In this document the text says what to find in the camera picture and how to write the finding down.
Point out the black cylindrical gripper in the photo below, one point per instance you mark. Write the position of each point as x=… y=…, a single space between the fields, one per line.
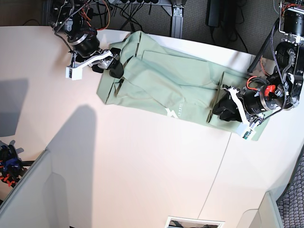
x=86 y=45
x=255 y=100

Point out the light green polo T-shirt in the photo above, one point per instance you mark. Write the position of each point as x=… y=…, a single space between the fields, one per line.
x=168 y=82

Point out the black power adapter brick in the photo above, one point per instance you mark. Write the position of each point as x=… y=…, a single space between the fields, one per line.
x=213 y=13

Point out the grey partition panel right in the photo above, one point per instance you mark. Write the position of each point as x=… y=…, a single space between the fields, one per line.
x=266 y=216

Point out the grey partition panel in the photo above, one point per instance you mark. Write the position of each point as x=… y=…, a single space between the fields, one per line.
x=39 y=200
x=266 y=216

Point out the grey mesh chair seat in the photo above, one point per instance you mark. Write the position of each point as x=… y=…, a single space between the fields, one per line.
x=291 y=202

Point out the grey partition panel left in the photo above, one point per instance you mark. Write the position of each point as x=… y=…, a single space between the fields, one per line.
x=39 y=200

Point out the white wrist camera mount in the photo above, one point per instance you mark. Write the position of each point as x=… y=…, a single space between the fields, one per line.
x=75 y=70
x=246 y=128

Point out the black robot arm with red wires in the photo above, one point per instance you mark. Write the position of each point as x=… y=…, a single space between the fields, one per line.
x=69 y=18

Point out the black robot arm with orange wires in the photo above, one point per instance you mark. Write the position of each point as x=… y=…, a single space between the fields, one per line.
x=286 y=40

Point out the aluminium frame post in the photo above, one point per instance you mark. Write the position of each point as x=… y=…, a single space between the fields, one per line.
x=177 y=18

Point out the white table cable grommet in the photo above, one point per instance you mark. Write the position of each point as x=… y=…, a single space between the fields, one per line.
x=177 y=222

